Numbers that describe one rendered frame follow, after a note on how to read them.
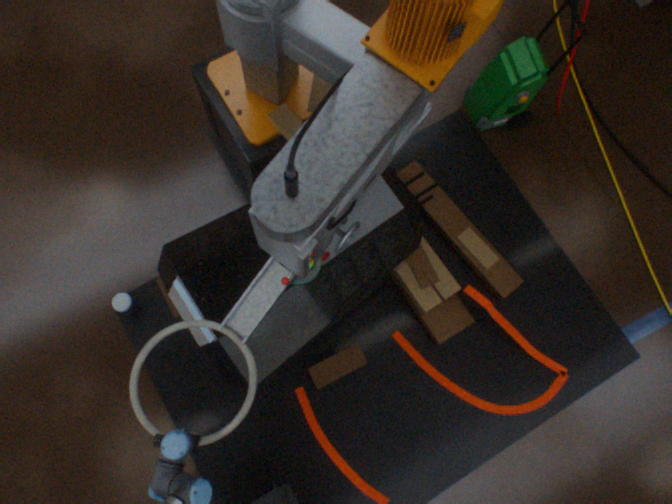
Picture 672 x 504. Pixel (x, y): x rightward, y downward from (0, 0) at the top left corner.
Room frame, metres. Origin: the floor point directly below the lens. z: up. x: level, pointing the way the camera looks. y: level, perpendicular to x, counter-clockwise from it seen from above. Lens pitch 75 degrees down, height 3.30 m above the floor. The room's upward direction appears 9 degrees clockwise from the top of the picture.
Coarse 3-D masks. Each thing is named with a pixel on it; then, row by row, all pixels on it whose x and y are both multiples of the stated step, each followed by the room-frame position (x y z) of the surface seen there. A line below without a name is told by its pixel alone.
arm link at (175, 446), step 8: (176, 432) -0.16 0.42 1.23; (184, 432) -0.15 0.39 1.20; (168, 440) -0.18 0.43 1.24; (176, 440) -0.18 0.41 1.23; (184, 440) -0.18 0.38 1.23; (192, 440) -0.18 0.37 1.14; (168, 448) -0.21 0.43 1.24; (176, 448) -0.20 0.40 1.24; (184, 448) -0.20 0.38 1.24; (160, 456) -0.24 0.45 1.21; (168, 456) -0.23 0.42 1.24; (176, 456) -0.23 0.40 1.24; (184, 456) -0.23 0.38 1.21
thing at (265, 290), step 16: (272, 272) 0.49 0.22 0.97; (288, 272) 0.50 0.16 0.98; (256, 288) 0.42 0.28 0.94; (272, 288) 0.43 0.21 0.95; (240, 304) 0.34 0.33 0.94; (256, 304) 0.35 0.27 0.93; (272, 304) 0.36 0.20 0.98; (224, 320) 0.27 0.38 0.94; (240, 320) 0.28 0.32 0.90; (256, 320) 0.29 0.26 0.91; (240, 336) 0.22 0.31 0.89
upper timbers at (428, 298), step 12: (432, 252) 0.90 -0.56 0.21; (408, 264) 0.81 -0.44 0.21; (432, 264) 0.83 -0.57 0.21; (396, 276) 0.75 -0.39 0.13; (408, 276) 0.74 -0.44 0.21; (444, 276) 0.77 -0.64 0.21; (408, 288) 0.68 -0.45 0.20; (420, 288) 0.69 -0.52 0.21; (432, 288) 0.70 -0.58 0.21; (444, 288) 0.71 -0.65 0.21; (456, 288) 0.72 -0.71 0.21; (420, 300) 0.62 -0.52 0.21; (432, 300) 0.63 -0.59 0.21; (444, 300) 0.65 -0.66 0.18; (420, 312) 0.57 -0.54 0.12
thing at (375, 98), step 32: (384, 64) 1.05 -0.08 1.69; (352, 96) 0.92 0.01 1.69; (384, 96) 0.94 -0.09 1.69; (416, 96) 0.96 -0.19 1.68; (320, 128) 0.80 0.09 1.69; (352, 128) 0.82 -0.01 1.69; (384, 128) 0.83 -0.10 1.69; (320, 160) 0.70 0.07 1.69; (352, 160) 0.71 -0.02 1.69; (256, 192) 0.57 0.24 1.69; (320, 192) 0.60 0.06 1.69; (288, 224) 0.49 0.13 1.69; (320, 224) 0.53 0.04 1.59
